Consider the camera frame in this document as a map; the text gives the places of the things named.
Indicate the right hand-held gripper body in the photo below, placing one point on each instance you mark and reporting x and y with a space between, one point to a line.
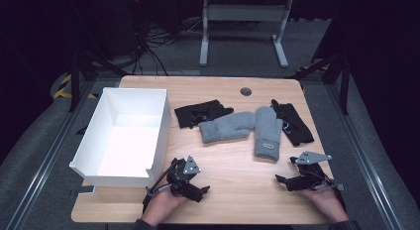
312 177

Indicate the plain grey mitten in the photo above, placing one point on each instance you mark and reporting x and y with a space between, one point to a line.
226 127

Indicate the white desk frame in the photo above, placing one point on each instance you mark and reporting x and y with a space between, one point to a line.
245 12

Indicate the grey mitten with label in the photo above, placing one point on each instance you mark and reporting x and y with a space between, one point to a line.
266 134

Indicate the grey round table grommet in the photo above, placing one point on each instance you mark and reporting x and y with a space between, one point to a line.
246 91

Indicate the person's left hand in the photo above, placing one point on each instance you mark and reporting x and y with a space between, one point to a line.
161 205

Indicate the person's right hand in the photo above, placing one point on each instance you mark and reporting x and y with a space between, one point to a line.
325 202

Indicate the white box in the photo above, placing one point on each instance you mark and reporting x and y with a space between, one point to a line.
127 147

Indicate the black metal stand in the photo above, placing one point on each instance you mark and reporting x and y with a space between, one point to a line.
345 88
75 81

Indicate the black glove with buckle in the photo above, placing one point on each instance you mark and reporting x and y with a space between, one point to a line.
295 124

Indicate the aluminium floor rail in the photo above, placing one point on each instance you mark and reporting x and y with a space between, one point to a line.
363 157
49 157

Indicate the yellow black hazard tape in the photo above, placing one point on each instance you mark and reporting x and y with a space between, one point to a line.
62 91

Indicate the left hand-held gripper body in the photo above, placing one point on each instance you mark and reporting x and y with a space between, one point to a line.
181 180

